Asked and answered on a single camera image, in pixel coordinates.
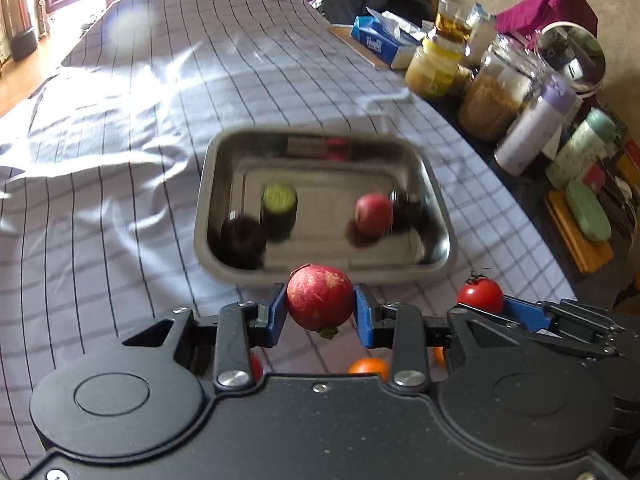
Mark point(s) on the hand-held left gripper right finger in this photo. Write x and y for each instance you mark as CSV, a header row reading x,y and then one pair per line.
x,y
364,317

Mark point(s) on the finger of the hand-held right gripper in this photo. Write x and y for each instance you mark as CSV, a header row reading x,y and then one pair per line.
x,y
522,312

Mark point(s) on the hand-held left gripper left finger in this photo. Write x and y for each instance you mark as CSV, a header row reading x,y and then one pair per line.
x,y
276,317

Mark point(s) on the red tomato with stem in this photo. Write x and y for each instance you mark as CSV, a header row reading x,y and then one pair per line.
x,y
480,297

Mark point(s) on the red round radish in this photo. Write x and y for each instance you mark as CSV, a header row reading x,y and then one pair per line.
x,y
320,300
373,214

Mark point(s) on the dark purple passion fruit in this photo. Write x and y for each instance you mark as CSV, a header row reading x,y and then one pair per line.
x,y
243,242
407,207

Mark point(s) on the dark green cucumber piece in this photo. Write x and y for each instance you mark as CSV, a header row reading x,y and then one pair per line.
x,y
279,210

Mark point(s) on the metal tray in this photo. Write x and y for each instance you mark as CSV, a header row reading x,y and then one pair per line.
x,y
325,170

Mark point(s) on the large orange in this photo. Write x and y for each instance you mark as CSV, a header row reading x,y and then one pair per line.
x,y
370,367

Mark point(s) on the small orange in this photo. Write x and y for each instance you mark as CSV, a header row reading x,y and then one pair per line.
x,y
439,356

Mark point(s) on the green glasses case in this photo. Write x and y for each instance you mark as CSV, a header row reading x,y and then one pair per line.
x,y
587,210

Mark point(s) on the pale green bottle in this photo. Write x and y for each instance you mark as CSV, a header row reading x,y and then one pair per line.
x,y
582,150

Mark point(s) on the white thermos with purple lid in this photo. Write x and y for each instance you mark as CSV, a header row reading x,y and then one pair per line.
x,y
530,135

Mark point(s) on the grey checked tablecloth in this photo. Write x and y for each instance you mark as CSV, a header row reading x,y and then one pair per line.
x,y
125,210

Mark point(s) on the glass jar with brown grains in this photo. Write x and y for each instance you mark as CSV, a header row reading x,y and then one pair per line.
x,y
490,105

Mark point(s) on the yellow jar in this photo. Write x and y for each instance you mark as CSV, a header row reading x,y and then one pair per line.
x,y
430,72

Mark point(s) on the round mirror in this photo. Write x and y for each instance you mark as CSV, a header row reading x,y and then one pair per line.
x,y
575,55

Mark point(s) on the blue tissue box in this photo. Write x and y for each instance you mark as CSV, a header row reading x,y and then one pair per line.
x,y
375,40

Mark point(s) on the white bottle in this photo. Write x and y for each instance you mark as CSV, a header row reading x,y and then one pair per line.
x,y
481,27

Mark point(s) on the cooking oil bottle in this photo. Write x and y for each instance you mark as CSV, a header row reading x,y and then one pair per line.
x,y
452,27

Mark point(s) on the magenta cloth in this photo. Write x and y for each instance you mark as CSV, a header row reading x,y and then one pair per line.
x,y
555,0

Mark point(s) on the black round bin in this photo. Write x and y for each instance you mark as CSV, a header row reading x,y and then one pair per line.
x,y
23,44

